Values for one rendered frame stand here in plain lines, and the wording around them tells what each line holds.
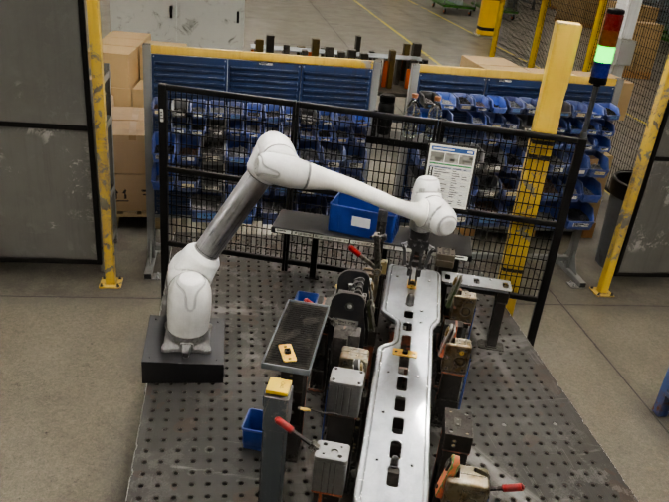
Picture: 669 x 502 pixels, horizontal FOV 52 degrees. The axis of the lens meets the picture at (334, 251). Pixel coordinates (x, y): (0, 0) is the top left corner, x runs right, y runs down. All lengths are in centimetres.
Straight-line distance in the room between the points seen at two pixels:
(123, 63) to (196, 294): 426
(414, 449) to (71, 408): 214
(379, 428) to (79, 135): 291
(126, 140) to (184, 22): 394
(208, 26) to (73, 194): 485
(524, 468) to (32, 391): 246
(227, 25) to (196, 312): 672
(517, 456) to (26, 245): 334
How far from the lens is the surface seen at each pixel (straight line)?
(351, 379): 199
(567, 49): 307
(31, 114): 439
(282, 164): 235
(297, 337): 206
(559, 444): 263
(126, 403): 368
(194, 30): 900
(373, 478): 187
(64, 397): 377
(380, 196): 239
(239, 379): 264
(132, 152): 527
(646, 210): 527
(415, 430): 203
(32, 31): 426
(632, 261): 542
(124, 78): 657
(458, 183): 314
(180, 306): 252
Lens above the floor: 229
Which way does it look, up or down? 26 degrees down
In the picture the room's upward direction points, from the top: 6 degrees clockwise
